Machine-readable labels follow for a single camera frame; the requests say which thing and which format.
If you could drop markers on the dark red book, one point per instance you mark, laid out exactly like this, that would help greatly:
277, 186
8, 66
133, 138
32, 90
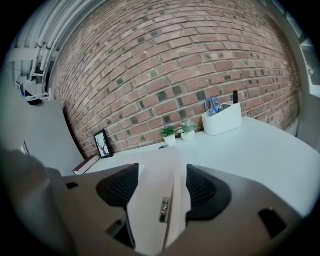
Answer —
86, 165

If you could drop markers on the small green potted plant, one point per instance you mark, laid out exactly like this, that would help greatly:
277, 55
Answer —
168, 133

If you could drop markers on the white desk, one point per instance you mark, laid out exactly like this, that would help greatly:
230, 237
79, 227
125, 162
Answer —
250, 155

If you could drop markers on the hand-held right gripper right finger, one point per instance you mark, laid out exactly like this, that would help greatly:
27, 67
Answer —
237, 212

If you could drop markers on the small pale potted plant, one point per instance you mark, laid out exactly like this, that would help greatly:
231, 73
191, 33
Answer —
187, 130

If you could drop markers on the blue scissors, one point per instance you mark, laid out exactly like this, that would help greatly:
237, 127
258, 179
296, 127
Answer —
213, 103

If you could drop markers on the black marker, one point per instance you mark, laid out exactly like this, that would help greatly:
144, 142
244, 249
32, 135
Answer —
235, 97

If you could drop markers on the beige box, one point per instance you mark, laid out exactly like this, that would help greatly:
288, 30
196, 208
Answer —
155, 180

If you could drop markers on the small black oblong object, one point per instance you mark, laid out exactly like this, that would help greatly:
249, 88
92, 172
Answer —
163, 147

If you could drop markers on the white ceiling pipes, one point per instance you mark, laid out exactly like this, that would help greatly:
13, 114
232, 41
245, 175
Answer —
53, 32

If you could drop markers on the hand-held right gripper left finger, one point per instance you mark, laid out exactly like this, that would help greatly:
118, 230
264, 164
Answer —
82, 212

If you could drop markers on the black framed deer picture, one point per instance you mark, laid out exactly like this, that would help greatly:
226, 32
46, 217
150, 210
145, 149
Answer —
103, 145

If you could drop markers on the white pen holder tray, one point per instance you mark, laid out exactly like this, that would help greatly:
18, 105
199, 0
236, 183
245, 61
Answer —
222, 121

